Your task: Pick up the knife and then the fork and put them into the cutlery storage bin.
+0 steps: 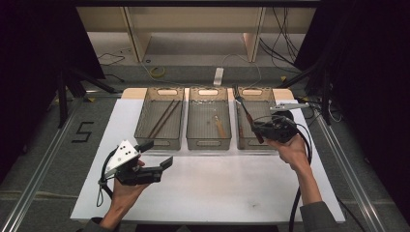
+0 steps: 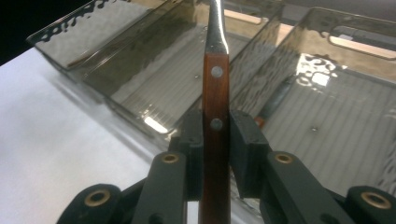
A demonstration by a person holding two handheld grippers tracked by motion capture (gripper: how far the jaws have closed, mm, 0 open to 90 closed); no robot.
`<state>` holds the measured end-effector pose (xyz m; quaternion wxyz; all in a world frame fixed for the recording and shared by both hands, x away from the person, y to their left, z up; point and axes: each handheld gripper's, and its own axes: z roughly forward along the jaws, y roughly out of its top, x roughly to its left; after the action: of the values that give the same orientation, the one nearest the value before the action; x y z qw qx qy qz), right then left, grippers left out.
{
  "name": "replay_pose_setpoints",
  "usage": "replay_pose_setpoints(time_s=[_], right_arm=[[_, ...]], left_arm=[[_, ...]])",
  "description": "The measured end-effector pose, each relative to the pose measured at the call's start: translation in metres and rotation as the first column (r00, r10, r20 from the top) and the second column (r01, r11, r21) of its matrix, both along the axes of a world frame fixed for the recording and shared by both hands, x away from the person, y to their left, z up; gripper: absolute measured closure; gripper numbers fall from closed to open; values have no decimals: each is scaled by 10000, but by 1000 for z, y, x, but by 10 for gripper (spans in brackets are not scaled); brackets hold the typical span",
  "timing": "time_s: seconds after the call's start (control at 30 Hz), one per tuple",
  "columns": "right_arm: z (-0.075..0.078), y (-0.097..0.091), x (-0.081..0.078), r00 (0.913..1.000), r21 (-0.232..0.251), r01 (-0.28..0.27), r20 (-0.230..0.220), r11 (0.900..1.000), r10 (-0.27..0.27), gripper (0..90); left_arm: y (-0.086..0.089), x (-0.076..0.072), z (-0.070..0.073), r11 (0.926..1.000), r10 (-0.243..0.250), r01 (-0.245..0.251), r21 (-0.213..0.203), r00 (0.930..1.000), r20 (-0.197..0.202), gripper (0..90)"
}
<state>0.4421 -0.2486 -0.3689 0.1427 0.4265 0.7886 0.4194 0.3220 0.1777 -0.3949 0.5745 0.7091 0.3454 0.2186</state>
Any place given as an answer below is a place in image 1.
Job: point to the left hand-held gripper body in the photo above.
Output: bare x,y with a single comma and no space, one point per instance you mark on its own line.
124,154

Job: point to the white power strip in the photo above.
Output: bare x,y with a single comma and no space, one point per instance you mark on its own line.
218,76

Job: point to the yellow tape roll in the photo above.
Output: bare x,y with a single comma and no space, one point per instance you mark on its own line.
152,72

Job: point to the person's left hand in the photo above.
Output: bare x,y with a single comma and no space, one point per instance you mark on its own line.
124,196

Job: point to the person's right hand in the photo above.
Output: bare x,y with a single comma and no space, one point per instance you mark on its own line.
291,151

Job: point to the black tripod stand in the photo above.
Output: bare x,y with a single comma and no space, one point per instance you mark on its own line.
62,100
325,96

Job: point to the black curtain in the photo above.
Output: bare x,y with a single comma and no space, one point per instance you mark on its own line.
370,64
32,48

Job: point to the dark wooden chopstick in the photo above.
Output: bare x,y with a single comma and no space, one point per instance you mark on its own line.
167,119
161,118

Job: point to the translucent orange baby spoon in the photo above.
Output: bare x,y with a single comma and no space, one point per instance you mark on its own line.
220,128

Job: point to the beige wooden shelf unit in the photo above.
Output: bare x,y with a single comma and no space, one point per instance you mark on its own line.
193,19

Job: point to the aluminium floor rail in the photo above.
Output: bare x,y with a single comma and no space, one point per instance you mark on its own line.
351,180
32,183

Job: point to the smoky clear plastic bin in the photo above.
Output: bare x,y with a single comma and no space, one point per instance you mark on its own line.
267,96
206,109
158,129

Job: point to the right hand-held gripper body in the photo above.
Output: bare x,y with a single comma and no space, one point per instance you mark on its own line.
278,130

